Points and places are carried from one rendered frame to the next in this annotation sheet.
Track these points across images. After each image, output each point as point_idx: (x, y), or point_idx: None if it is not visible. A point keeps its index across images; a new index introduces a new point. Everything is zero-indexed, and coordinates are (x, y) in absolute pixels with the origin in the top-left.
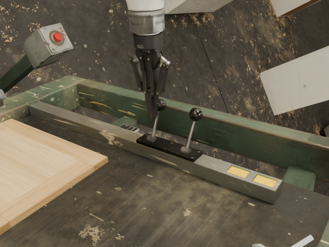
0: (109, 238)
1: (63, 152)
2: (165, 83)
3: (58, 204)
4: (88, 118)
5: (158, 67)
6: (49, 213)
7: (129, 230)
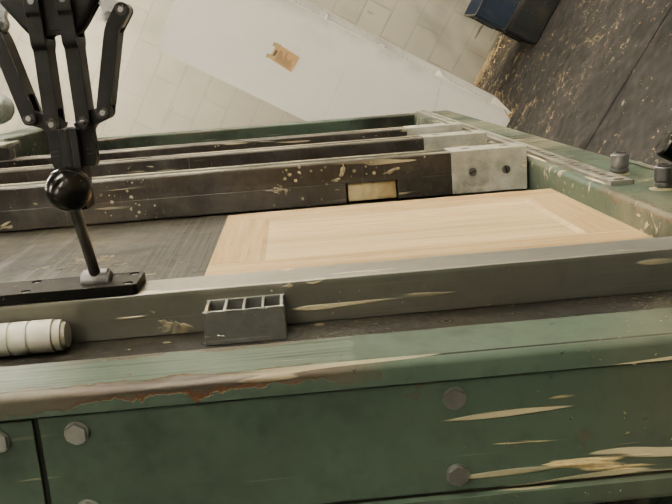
0: (57, 264)
1: (325, 255)
2: (10, 90)
3: (198, 254)
4: (409, 269)
5: (31, 40)
6: (196, 249)
7: (33, 273)
